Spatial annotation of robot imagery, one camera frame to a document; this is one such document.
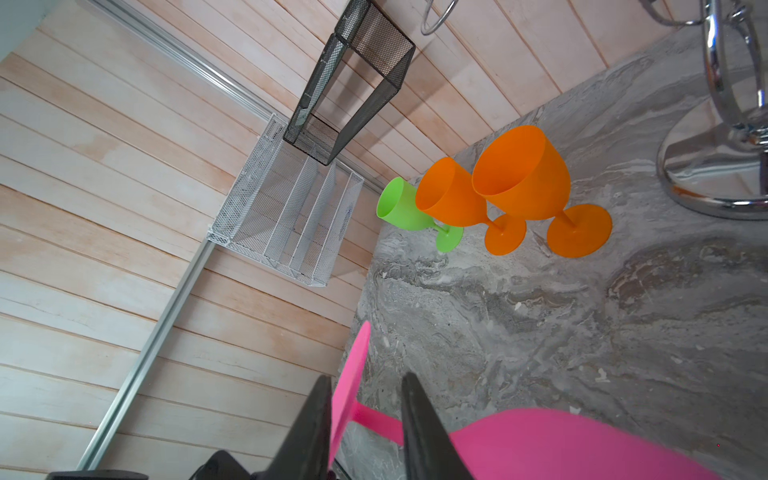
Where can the white wire mesh shelf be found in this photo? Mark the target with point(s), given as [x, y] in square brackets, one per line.
[286, 211]

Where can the horizontal aluminium wall profile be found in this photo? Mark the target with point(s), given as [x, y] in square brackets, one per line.
[232, 316]

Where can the black wire mesh basket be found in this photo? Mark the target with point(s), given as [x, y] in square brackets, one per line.
[360, 70]

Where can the orange wine glass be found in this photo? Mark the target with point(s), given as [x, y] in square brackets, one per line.
[446, 193]
[523, 175]

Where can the orange wine glass front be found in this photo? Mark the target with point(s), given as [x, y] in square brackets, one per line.
[446, 193]

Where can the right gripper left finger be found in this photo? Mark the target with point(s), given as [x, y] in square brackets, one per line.
[304, 454]

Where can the pink plastic wine glass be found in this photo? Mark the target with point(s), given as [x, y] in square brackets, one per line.
[528, 443]

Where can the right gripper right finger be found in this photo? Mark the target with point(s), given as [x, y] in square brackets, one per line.
[429, 452]

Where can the green plastic wine glass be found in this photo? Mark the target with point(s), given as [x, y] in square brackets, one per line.
[396, 205]

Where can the chrome wine glass rack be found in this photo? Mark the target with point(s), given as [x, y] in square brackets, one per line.
[684, 125]

